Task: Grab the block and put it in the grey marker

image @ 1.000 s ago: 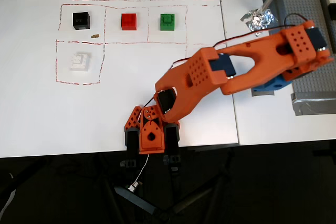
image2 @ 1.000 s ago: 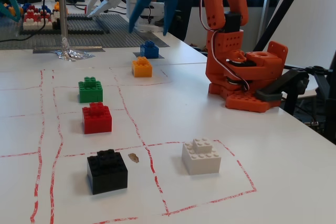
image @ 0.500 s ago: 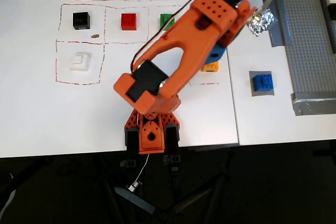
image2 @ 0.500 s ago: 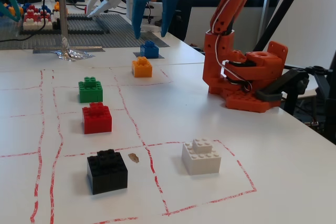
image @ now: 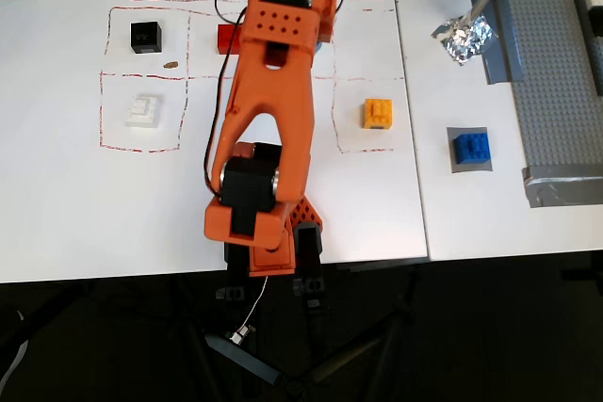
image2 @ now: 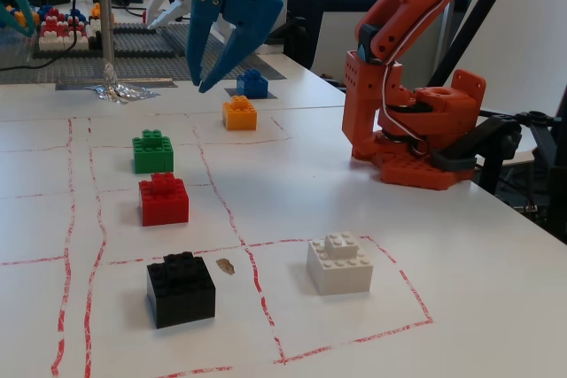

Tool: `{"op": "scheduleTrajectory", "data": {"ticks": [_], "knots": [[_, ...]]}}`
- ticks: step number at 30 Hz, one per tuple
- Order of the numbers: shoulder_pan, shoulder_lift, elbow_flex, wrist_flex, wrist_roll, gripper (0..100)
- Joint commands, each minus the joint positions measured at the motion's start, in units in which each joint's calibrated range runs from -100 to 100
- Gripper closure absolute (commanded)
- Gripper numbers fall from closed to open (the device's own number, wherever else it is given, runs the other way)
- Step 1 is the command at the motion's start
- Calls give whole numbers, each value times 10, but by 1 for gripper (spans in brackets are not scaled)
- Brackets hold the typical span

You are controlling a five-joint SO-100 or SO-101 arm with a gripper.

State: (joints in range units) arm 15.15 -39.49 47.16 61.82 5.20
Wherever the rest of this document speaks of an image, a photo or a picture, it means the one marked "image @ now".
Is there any red brick block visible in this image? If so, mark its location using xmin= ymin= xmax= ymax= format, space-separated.
xmin=216 ymin=24 xmax=244 ymax=56

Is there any silver duct tape strip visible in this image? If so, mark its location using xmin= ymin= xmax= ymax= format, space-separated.
xmin=521 ymin=165 xmax=603 ymax=209

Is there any yellow brick block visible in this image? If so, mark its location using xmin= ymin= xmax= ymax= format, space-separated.
xmin=362 ymin=98 xmax=395 ymax=131

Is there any crumpled aluminium foil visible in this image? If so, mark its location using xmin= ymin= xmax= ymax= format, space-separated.
xmin=431 ymin=14 xmax=499 ymax=68

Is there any dark grey tape strip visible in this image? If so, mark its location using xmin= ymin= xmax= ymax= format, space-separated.
xmin=469 ymin=0 xmax=527 ymax=87

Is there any black servo cable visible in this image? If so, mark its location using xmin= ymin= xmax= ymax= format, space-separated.
xmin=204 ymin=0 xmax=285 ymax=197

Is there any black brick block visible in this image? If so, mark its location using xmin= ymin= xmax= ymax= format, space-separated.
xmin=129 ymin=21 xmax=164 ymax=56

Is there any loose wire with white connector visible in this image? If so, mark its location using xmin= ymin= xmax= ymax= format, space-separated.
xmin=225 ymin=274 xmax=270 ymax=346

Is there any grey square marker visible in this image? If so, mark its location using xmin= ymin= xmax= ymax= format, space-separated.
xmin=446 ymin=126 xmax=495 ymax=175

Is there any grey studded baseplate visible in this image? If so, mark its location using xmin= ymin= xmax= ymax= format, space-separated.
xmin=487 ymin=0 xmax=603 ymax=173

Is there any blue brick block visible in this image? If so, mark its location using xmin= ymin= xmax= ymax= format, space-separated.
xmin=452 ymin=133 xmax=492 ymax=166

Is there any black camera tripod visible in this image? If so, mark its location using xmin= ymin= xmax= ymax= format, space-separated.
xmin=204 ymin=269 xmax=426 ymax=394

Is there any white brick block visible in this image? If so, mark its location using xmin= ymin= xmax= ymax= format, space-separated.
xmin=124 ymin=92 xmax=164 ymax=129

